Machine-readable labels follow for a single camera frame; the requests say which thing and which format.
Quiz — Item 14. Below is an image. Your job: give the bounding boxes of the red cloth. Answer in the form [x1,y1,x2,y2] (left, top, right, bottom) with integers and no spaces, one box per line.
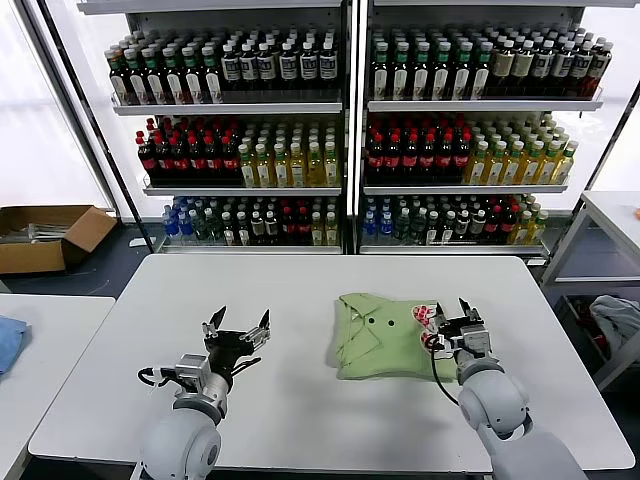
[574,298,610,354]

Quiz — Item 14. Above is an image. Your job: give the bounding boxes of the white side table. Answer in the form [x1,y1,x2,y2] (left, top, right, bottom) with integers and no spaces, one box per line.
[0,293,117,480]

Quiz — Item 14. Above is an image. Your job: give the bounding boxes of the beige-label dark bottle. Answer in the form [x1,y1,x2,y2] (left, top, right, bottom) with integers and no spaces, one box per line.
[492,40,517,99]
[513,40,537,99]

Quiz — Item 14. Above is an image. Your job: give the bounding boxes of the white metal shelf rack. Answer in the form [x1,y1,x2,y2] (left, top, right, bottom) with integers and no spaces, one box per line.
[357,0,607,266]
[78,0,359,257]

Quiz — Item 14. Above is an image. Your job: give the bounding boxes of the clear plastic packets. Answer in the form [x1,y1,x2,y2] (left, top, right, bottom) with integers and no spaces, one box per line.
[0,221,74,246]

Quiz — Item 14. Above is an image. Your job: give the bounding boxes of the green-cap dark tea bottle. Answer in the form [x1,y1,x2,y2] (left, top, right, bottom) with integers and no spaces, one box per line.
[124,48,148,107]
[472,42,494,101]
[452,42,474,102]
[411,42,433,102]
[109,49,129,107]
[200,45,225,105]
[143,47,166,106]
[391,42,412,102]
[162,46,185,106]
[432,42,453,102]
[181,46,205,106]
[371,42,392,102]

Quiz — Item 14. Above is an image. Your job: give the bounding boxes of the white-label dark drink bottle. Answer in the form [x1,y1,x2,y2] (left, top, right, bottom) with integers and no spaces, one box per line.
[258,42,279,94]
[572,42,596,99]
[553,41,577,99]
[318,41,339,94]
[221,43,242,94]
[298,42,319,94]
[533,40,557,99]
[278,42,300,94]
[239,43,261,94]

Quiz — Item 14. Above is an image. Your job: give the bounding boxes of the brown cardboard box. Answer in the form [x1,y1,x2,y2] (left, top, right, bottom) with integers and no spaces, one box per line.
[0,204,120,275]

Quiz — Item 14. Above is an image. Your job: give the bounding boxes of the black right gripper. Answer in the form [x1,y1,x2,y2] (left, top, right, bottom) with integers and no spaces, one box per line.
[430,297,485,354]

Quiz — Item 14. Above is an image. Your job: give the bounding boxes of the grey frame side table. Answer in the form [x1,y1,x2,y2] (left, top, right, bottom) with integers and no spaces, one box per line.
[539,191,640,290]

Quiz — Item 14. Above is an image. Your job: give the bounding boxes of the light green polo shirt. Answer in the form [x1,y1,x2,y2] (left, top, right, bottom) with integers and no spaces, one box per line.
[333,292,464,384]

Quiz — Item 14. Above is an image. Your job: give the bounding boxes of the grey-blue crumpled cloth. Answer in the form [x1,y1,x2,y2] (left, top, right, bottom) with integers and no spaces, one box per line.
[589,295,640,351]

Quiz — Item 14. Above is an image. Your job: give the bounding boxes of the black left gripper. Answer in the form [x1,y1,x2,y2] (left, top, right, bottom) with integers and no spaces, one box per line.
[201,305,272,377]

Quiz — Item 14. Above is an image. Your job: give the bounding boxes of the black window pole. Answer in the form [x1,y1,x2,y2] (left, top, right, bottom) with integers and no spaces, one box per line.
[35,0,157,250]

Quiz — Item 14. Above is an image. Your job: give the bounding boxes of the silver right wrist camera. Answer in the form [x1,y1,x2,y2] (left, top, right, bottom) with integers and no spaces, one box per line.
[460,324,494,359]

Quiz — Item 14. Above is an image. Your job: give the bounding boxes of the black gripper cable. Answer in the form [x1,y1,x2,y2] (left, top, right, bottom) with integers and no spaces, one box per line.
[428,335,462,405]
[137,366,177,389]

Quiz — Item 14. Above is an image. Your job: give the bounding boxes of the white-label reddish drink bottle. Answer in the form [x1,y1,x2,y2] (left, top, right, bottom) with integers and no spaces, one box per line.
[590,43,615,99]

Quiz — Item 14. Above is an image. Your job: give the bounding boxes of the red-cap cola bottle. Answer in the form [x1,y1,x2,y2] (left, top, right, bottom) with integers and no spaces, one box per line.
[154,133,173,183]
[187,134,207,183]
[500,205,519,244]
[221,134,241,183]
[452,130,473,182]
[400,130,421,182]
[484,205,503,244]
[418,130,438,182]
[383,130,403,182]
[367,130,386,182]
[204,134,224,183]
[170,134,190,183]
[435,130,455,182]
[278,207,297,245]
[294,207,312,245]
[136,130,157,182]

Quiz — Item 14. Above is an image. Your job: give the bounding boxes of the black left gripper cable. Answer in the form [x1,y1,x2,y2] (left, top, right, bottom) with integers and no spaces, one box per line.
[137,366,177,389]

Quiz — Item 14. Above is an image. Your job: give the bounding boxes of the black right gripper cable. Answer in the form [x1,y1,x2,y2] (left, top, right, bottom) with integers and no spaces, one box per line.
[428,335,462,405]

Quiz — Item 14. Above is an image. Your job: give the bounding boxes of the blue folded cloth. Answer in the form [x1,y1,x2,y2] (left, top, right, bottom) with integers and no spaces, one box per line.
[0,314,34,381]

